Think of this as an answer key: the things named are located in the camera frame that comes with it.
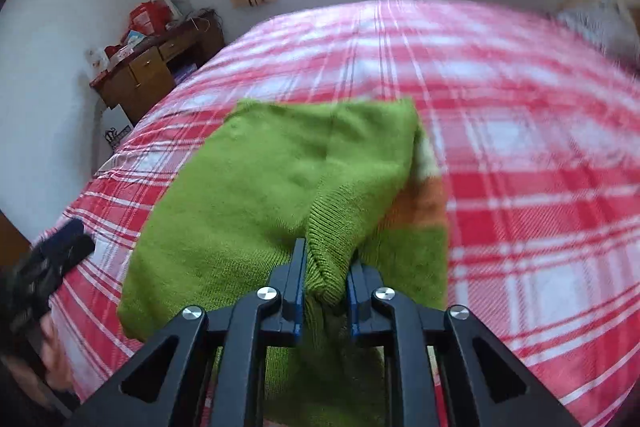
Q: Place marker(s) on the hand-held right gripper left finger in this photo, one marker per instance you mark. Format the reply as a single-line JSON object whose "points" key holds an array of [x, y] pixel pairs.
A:
{"points": [[299, 287]]}

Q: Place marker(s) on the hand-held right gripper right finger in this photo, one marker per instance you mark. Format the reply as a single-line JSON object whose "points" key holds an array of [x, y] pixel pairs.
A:
{"points": [[351, 302]]}

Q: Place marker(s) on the white paper bag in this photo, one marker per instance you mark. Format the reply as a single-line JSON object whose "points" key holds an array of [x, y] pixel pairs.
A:
{"points": [[117, 132]]}

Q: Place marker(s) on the green orange striped knit sweater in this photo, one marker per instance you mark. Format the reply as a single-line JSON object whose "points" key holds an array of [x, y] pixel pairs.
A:
{"points": [[280, 167]]}

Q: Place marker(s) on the bed with red plaid sheet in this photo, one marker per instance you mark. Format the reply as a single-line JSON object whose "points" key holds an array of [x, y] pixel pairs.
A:
{"points": [[500, 132]]}

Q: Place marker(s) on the person's left hand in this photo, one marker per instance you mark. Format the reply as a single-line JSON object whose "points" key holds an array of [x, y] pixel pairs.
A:
{"points": [[52, 357]]}

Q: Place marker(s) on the red bag on desk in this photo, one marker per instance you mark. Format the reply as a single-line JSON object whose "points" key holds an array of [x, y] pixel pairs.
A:
{"points": [[145, 17]]}

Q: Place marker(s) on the brown wooden desk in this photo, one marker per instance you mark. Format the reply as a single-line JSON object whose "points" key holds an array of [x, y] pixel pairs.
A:
{"points": [[150, 72]]}

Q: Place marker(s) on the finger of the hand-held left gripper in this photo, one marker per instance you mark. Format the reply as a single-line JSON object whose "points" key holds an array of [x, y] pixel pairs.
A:
{"points": [[70, 232]]}

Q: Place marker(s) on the striped pillow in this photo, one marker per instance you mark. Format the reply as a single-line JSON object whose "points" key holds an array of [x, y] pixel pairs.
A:
{"points": [[595, 22]]}

